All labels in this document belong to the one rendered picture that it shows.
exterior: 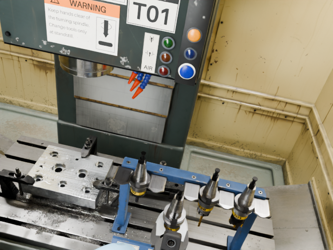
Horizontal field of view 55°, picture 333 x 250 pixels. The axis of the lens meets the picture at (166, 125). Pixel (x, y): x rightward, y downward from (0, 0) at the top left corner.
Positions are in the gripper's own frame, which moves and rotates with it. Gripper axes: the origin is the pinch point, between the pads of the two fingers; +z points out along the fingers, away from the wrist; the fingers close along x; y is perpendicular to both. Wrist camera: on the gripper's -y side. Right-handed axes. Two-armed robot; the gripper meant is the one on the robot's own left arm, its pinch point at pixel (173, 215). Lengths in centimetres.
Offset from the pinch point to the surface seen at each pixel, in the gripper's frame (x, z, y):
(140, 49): -16, 2, -48
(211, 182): 8.6, 7.9, -8.6
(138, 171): -13.0, 7.4, -6.5
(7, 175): -62, 14, 20
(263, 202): 26.7, 11.5, -2.1
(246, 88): 27, 104, 10
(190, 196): 3.8, 6.8, -1.9
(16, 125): -107, 88, 64
